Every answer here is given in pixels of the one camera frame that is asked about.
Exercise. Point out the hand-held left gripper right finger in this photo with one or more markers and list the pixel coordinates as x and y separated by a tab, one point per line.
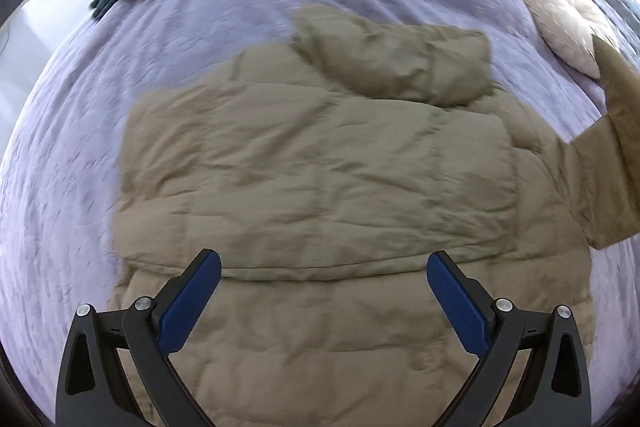
460	302

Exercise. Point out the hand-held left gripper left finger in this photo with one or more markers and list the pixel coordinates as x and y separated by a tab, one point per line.
192	292

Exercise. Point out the khaki puffer jacket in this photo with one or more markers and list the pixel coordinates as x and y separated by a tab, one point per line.
325	167

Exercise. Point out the purple fleece blanket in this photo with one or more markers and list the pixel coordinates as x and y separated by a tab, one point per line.
210	32

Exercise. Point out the cream fluffy pillow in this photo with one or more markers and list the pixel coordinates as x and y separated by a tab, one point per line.
560	14

